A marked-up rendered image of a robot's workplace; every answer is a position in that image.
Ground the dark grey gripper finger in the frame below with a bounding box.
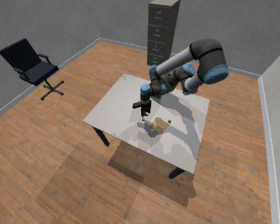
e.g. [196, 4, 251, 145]
[141, 110, 148, 118]

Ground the tan flat mat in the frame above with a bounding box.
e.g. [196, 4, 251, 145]
[149, 117, 169, 135]

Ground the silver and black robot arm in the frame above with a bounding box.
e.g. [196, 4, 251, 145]
[132, 38, 229, 109]

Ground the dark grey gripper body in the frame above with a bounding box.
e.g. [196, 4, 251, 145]
[141, 101, 151, 113]

